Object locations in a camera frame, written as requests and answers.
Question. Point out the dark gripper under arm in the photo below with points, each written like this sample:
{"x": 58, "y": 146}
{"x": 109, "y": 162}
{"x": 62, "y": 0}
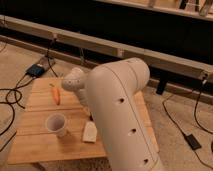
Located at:
{"x": 90, "y": 117}

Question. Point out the white eraser block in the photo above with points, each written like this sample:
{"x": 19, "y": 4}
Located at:
{"x": 90, "y": 132}

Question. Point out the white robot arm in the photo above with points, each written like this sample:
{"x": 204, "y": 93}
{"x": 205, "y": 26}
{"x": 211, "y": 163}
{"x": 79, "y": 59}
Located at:
{"x": 108, "y": 91}

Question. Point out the translucent plastic cup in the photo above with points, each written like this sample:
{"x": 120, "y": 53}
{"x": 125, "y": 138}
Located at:
{"x": 56, "y": 124}

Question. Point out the wooden board table top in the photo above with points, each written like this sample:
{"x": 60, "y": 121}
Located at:
{"x": 34, "y": 143}

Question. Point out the orange carrot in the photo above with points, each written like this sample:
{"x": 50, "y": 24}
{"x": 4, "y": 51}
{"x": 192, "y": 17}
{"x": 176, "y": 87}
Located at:
{"x": 55, "y": 94}

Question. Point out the blue electronics box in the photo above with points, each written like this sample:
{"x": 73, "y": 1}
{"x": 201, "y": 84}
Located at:
{"x": 35, "y": 70}

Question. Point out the black power adapter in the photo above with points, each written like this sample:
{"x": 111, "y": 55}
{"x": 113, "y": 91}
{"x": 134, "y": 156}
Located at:
{"x": 193, "y": 142}

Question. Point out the long wooden beam rail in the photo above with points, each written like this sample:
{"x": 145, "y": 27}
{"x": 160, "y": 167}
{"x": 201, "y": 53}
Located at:
{"x": 155, "y": 59}

